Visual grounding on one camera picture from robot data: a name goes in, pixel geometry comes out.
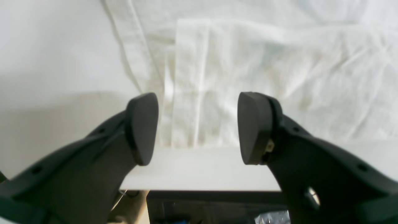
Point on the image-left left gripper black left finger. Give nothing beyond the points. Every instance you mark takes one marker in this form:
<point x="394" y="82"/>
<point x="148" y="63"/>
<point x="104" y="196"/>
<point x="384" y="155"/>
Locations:
<point x="78" y="183"/>

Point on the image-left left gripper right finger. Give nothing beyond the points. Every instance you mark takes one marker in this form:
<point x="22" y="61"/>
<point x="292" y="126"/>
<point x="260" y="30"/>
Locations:
<point x="321" y="182"/>

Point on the white printed T-shirt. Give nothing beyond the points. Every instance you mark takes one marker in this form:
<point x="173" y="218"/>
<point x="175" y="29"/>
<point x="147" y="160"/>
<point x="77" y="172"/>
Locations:
<point x="332" y="64"/>

